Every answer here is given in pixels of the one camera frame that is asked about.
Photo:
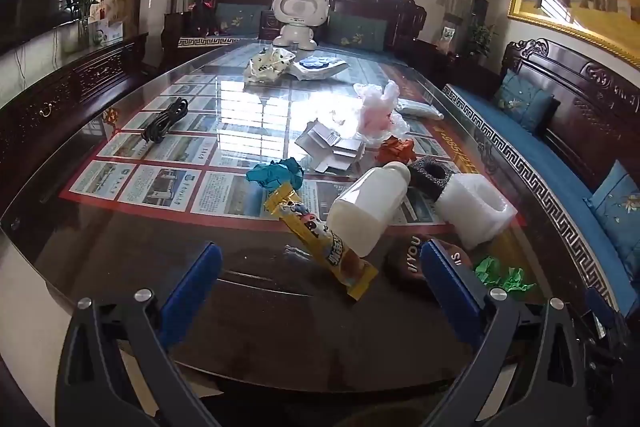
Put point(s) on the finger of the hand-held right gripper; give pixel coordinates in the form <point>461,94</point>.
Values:
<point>597,307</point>

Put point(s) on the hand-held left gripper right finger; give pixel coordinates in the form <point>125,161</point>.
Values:
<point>445,277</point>

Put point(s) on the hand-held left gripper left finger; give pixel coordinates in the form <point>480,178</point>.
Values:
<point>192,282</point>

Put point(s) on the orange paper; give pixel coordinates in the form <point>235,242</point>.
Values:
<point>397,149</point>

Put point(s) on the teal paper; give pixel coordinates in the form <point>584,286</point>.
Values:
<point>277,172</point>

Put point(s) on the brown snack packet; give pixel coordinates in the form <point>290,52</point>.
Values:
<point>415,264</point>

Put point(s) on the green crumpled paper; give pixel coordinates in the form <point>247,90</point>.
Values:
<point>500,277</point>

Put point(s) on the white foam block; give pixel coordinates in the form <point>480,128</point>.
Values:
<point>475,207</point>

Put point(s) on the teal embroidered cushion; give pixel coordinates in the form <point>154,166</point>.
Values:
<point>617,207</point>
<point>356,32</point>
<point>235,18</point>
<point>525,99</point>

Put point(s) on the black foam block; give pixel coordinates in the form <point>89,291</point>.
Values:
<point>429,174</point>

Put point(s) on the white plastic bottle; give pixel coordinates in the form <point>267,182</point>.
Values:
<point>367,207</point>

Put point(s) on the red printed table poster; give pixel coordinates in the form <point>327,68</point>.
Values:
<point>165,157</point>

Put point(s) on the yellow snack wrapper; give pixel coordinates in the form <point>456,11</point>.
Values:
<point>320,242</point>

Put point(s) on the white flat packet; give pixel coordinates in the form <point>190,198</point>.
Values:
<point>417,109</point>

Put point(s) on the flattened white cardboard box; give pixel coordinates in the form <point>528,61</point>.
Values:
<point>332,147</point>

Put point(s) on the pink and white plastic bag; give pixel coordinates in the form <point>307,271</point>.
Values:
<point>379,112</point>

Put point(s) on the dark wooden sofa blue seat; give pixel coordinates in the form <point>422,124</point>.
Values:
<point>575,122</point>

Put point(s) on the dark wooden side table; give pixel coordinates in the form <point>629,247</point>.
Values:
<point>460,67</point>

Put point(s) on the white spotted plastic bag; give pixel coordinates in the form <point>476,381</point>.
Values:
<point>267,64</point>

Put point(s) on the dark wooden television cabinet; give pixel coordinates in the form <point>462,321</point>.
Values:
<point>60,92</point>

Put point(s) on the potted green plant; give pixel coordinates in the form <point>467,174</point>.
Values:
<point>480,39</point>

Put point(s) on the small green picture card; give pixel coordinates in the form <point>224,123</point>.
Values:
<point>446,35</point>

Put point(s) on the blue and white package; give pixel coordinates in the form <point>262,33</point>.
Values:
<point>318,67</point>

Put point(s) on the white boxes on cabinet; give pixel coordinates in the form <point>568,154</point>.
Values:
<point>107,32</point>

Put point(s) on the white toy robot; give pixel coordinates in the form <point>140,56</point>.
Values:
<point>296,19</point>

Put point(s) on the green plant in glass vase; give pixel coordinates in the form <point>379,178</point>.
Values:
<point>82,7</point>

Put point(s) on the dark carved wooden sofa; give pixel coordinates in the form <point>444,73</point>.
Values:
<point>320,2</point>

